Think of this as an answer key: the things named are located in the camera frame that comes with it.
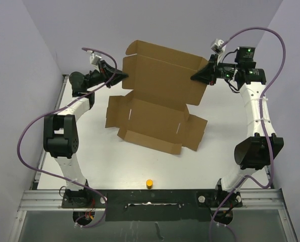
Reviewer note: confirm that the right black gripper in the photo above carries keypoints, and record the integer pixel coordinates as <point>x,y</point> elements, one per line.
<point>206,74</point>

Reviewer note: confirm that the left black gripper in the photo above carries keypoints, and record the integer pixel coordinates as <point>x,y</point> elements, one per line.
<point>106,72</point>

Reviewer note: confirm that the brown cardboard box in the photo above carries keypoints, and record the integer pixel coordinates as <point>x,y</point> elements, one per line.
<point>154,113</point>

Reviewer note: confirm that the small yellow cylinder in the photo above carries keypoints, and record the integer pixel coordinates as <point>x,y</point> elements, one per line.
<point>149,183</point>

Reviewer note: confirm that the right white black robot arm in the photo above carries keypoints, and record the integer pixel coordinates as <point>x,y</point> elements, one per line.
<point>262,144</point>

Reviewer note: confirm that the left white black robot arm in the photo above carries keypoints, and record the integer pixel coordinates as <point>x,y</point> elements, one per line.
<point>60,138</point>

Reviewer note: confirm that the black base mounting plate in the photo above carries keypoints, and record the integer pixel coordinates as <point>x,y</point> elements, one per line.
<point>156,205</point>

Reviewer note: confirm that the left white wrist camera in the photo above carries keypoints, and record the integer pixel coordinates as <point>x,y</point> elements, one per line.
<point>94,58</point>

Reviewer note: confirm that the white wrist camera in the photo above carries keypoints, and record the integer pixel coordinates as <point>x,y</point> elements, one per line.
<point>94,58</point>
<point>216,46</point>

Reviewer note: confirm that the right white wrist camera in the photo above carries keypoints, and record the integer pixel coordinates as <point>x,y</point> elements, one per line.
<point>216,46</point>

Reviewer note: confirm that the aluminium table frame rail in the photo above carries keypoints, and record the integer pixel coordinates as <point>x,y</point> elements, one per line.
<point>135,183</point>

